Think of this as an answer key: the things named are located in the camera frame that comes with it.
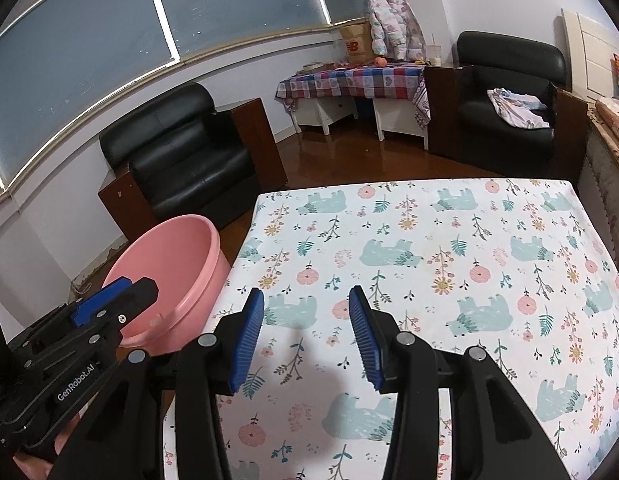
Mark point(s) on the white low bench table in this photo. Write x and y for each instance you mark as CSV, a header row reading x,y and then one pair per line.
x,y
381,116

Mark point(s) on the plaid checkered tablecloth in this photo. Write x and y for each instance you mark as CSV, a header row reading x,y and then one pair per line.
x,y
397,82

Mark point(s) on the folded cloth on armchair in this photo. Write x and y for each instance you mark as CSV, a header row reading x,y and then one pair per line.
x,y
521,111

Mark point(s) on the black leather armchair left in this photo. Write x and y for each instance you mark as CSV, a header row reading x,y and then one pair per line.
x,y
179,153

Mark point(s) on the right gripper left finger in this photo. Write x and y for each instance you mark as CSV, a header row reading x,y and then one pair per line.
x,y
212,365

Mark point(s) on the floral bear tablecloth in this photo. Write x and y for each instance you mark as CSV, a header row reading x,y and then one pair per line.
x,y
514,266

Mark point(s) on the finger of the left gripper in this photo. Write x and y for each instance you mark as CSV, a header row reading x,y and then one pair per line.
x,y
85,308
134,299

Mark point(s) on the black leather armchair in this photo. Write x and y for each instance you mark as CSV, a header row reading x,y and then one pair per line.
x,y
179,153
464,126

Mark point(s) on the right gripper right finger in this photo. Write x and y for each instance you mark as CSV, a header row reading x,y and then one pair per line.
x,y
401,363

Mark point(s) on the brown paper bag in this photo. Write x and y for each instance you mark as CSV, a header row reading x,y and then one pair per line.
x,y
357,40

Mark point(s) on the floral puffer jacket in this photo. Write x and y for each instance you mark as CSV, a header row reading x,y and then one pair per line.
x,y
395,31

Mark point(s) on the white headboard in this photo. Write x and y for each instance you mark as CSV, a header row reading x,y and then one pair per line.
x,y
591,50

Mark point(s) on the drink cup with straw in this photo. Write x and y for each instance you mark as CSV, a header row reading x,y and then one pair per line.
x,y
434,52

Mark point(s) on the pink plastic bucket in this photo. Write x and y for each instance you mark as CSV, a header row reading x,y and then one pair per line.
x,y
184,257

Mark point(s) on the black leather armchair right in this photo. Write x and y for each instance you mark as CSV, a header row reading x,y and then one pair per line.
x,y
464,126

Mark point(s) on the bed with brown blanket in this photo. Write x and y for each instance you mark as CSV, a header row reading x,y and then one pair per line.
x,y
599,180

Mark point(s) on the left hand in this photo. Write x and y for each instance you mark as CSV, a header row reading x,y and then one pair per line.
x,y
36,469

